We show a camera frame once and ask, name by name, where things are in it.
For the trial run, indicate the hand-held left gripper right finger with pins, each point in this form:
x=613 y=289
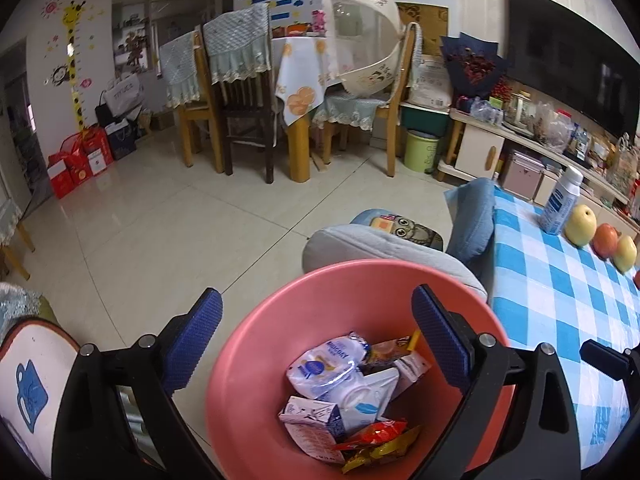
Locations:
x=440 y=335

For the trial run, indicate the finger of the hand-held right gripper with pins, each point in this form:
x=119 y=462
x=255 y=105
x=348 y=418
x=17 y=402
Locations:
x=610 y=362

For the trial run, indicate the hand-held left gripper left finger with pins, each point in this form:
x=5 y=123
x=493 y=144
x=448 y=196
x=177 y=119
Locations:
x=195 y=345

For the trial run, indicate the white pink sachet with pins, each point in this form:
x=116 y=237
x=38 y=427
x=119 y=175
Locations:
x=412 y=367

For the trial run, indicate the dark brown snack wrapper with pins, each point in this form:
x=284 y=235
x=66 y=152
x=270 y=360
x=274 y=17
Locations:
x=387 y=350

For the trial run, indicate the pink plastic basin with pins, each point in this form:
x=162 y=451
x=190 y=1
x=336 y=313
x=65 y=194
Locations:
x=260 y=340

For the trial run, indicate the red candy packet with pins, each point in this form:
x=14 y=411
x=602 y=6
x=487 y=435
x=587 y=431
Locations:
x=372 y=432

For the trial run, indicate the yellow red snack wrapper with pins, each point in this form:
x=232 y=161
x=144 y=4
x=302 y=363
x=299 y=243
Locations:
x=385 y=455

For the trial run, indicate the grey seat cushion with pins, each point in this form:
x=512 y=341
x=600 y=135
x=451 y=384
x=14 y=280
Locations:
x=380 y=265

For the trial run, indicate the yellow pear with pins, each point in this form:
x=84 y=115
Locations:
x=580 y=225
x=625 y=255

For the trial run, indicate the owl print cushion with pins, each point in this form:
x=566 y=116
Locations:
x=400 y=227

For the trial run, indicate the blue denim cushion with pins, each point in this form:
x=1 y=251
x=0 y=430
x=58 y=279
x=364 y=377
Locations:
x=472 y=220

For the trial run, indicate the red apple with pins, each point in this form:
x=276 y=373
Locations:
x=605 y=240

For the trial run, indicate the white cushion blue cup print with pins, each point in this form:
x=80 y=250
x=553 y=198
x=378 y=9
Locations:
x=35 y=385

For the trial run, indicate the white milk bottle blue label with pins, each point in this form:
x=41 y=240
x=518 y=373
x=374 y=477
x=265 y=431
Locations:
x=560 y=200

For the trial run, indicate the light green waste bin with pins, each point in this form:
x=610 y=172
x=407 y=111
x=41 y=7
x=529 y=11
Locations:
x=421 y=152

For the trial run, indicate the white television cabinet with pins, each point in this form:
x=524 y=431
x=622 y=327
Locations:
x=475 y=150

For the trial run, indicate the printed clear gift bag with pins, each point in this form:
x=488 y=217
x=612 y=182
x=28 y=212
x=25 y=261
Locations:
x=625 y=165

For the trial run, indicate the red gift box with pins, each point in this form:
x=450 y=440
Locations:
x=67 y=177

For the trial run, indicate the dark green storage box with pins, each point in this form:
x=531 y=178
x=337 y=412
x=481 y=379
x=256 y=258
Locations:
x=425 y=120

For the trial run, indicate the dark blue paper bag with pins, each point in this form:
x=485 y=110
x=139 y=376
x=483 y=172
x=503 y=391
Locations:
x=120 y=140

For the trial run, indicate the red gift bags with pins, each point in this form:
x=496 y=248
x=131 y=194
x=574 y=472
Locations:
x=95 y=150

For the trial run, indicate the pack of small clear bottles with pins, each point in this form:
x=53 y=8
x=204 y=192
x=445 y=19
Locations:
x=487 y=110

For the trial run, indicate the clear zip bag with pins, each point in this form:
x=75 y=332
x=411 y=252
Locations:
x=552 y=130

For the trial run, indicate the glass electric kettle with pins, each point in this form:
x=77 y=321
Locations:
x=520 y=110

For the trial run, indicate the light wooden chair teal cover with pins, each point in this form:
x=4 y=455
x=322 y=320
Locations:
x=182 y=70
x=350 y=110

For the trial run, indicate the white printed sack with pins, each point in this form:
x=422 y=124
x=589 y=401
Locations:
x=432 y=80

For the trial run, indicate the white paper bag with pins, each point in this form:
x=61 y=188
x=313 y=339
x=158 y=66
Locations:
x=122 y=95

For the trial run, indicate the dark blue wrapped bouquet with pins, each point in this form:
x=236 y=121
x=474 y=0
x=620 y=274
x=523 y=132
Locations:
x=475 y=65

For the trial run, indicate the cream mesh food cover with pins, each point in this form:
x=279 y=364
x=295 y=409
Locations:
x=365 y=60

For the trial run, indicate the dark wooden chair teal cover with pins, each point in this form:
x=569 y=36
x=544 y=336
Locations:
x=240 y=50

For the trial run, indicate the black television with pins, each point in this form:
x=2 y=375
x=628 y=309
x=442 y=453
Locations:
x=565 y=55

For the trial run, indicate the giraffe wall sticker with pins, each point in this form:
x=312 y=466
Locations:
x=72 y=60

